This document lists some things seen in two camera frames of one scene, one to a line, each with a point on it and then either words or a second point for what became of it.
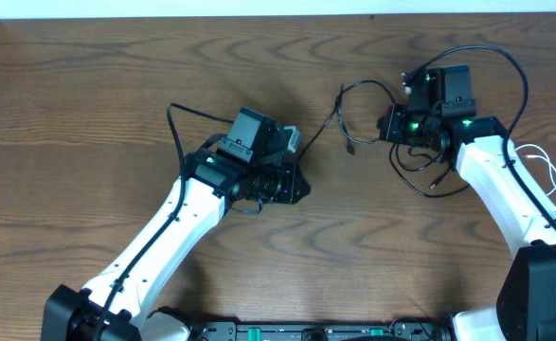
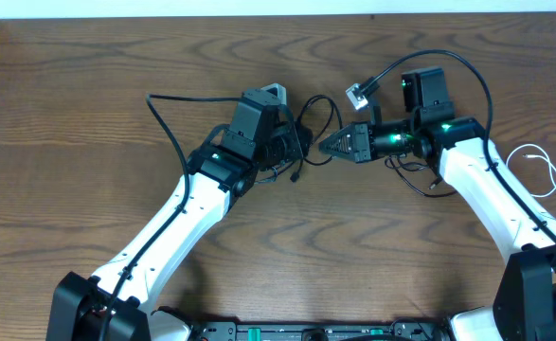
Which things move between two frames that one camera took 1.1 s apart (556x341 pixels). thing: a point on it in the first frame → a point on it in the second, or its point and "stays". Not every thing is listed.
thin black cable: x=336 y=103 → x=326 y=127
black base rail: x=409 y=329 stays
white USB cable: x=547 y=159 stays
